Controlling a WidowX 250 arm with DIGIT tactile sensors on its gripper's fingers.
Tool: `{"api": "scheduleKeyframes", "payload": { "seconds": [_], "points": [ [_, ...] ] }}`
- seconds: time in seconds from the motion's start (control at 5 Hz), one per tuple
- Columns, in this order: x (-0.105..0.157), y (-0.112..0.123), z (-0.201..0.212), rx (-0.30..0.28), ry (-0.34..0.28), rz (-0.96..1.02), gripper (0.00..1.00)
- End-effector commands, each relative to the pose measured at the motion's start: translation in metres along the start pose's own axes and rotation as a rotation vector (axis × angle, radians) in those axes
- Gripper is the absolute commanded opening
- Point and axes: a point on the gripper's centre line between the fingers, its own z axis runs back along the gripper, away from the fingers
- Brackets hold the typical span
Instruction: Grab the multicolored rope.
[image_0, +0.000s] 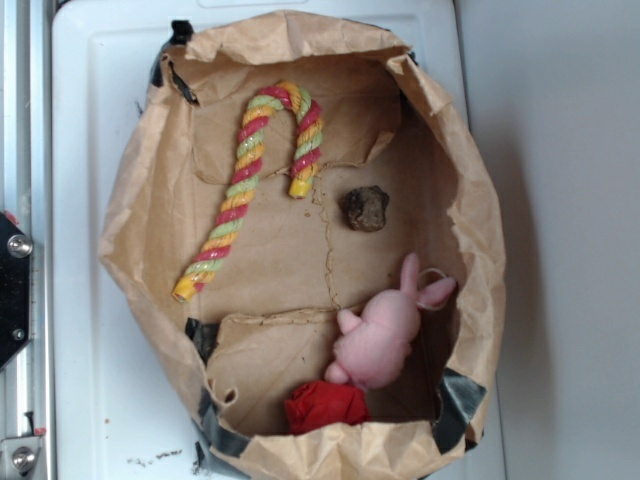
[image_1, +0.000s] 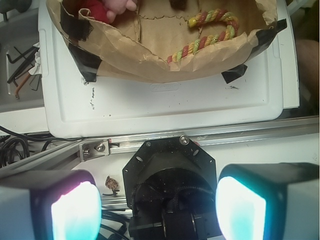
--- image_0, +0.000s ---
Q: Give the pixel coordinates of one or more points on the white plastic tray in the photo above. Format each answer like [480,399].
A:
[118,416]

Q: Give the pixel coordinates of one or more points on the aluminium frame rail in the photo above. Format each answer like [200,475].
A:
[27,384]

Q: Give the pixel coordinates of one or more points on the pink plush bunny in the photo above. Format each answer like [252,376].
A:
[374,344]

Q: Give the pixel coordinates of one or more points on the black mounting bracket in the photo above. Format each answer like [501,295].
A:
[15,290]

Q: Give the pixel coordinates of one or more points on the silver corner bracket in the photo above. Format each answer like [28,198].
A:
[20,457]

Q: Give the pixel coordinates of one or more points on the brown paper bag bin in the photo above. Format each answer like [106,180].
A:
[266,323]

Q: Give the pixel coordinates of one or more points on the multicolored twisted rope toy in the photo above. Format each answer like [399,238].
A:
[284,95]

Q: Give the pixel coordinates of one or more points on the brown lumpy rock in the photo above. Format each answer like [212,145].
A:
[364,208]

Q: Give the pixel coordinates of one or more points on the red crumpled cloth ball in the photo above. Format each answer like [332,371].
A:
[318,404]

